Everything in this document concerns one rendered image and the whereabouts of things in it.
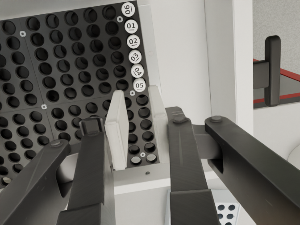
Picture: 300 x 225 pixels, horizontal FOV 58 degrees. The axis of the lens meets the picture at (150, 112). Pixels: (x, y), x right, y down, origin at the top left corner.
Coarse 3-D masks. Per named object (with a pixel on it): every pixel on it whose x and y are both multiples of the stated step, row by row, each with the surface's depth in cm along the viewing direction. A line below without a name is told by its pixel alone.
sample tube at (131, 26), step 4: (128, 20) 25; (132, 20) 25; (128, 24) 25; (132, 24) 25; (136, 24) 25; (128, 28) 25; (132, 28) 25; (136, 28) 25; (128, 32) 25; (132, 32) 25
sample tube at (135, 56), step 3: (132, 51) 26; (135, 51) 26; (138, 51) 26; (129, 54) 26; (132, 54) 26; (135, 54) 26; (138, 54) 26; (129, 57) 26; (132, 57) 26; (135, 57) 26; (138, 57) 26; (141, 57) 26; (129, 60) 26; (132, 60) 26; (135, 60) 26; (138, 60) 26
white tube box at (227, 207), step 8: (168, 192) 48; (216, 192) 49; (224, 192) 49; (168, 200) 48; (216, 200) 47; (224, 200) 47; (232, 200) 47; (168, 208) 48; (216, 208) 47; (224, 208) 47; (232, 208) 48; (168, 216) 48; (224, 216) 48; (232, 216) 49; (168, 224) 47; (224, 224) 49; (232, 224) 49
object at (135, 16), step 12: (120, 12) 26; (132, 48) 27; (144, 60) 27; (144, 72) 28; (132, 84) 28; (144, 132) 30; (144, 144) 30; (156, 144) 30; (144, 156) 31; (156, 156) 31
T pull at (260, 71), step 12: (276, 36) 26; (276, 48) 27; (264, 60) 28; (276, 60) 27; (264, 72) 27; (276, 72) 27; (264, 84) 28; (276, 84) 28; (264, 96) 29; (276, 96) 28
